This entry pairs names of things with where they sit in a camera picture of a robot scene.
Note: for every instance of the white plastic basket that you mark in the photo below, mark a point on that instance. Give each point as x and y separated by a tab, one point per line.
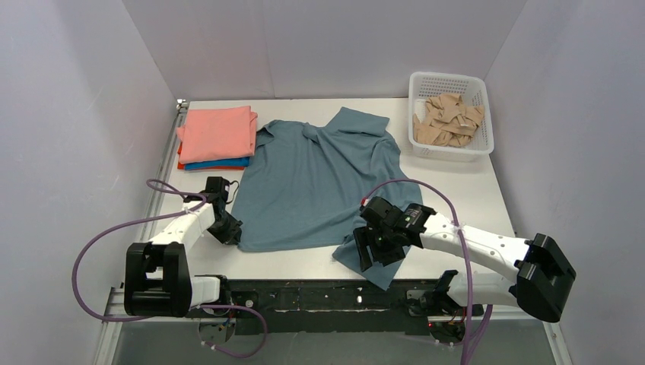
473	90

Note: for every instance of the aluminium left side rail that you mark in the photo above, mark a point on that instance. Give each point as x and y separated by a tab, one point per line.
160	188

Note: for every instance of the grey-blue t shirt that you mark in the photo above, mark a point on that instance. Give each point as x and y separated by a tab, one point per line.
304	184

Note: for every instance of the pink folded t shirt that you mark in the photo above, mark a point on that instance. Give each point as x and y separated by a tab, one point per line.
217	134

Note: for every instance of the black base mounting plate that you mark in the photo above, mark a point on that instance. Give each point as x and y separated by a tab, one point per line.
324	306

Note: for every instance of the aluminium front frame rail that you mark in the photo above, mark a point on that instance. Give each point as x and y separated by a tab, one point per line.
227	334

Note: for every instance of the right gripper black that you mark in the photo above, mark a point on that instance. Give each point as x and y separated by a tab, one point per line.
376	242

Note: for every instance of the orange folded t shirt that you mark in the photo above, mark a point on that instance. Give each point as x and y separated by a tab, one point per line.
180	167

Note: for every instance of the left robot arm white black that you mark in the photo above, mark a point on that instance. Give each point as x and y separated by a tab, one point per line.
158	280

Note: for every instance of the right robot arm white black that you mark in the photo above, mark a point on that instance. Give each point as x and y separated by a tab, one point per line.
533	275

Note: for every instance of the blue folded t shirt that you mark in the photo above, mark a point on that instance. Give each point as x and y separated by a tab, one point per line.
240	162

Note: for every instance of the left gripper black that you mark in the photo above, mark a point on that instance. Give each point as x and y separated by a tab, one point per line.
227	229

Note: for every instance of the beige crumpled t shirt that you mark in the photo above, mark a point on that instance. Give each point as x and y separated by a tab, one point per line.
447	121

